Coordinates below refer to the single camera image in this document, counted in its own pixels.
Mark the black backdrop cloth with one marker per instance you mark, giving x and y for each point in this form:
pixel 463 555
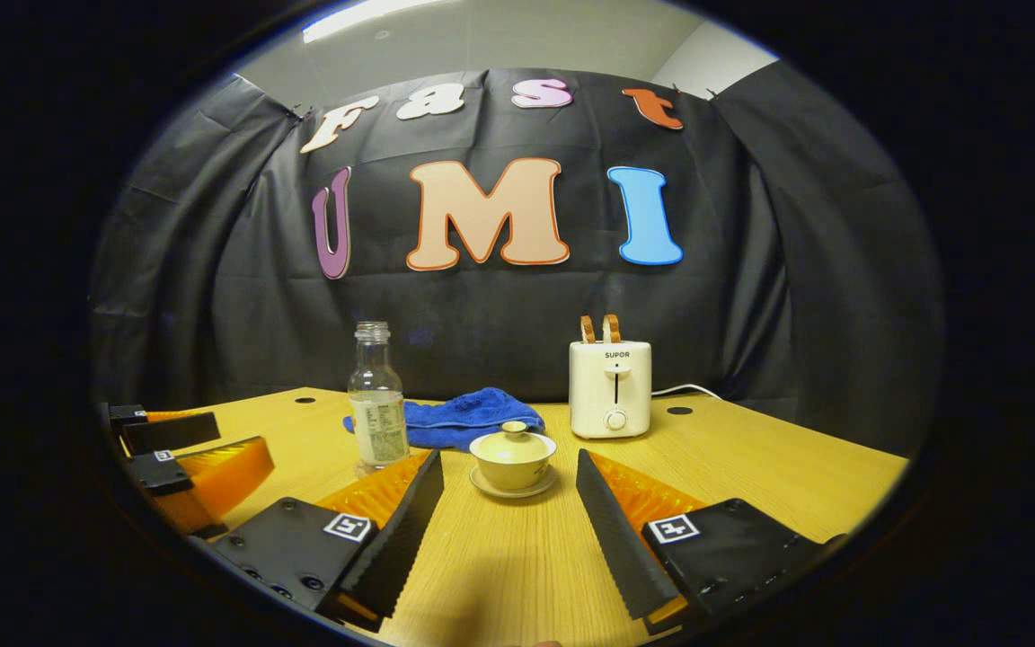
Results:
pixel 751 270

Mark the cream ceramic teacup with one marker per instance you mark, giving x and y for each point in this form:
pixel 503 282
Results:
pixel 513 474

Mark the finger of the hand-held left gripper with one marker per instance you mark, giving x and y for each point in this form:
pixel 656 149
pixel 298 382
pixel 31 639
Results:
pixel 176 433
pixel 163 472

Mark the cream toaster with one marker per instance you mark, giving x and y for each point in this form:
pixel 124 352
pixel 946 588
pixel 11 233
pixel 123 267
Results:
pixel 610 386

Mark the blue towel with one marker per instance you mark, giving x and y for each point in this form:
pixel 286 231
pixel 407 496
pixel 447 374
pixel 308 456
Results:
pixel 473 418

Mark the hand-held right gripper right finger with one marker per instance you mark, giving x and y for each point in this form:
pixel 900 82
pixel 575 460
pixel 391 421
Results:
pixel 618 539

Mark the round cork coaster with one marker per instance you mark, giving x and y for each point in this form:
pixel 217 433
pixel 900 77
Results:
pixel 360 468

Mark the cream ceramic saucer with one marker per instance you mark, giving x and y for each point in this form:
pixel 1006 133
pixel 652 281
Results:
pixel 513 494

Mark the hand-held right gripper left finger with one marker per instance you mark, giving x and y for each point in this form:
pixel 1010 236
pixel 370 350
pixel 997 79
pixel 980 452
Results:
pixel 401 539

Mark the clear glass water bottle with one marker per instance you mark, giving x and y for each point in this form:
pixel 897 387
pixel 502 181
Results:
pixel 378 431

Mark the cream teacup lid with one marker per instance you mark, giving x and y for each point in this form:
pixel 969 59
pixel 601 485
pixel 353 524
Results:
pixel 513 445

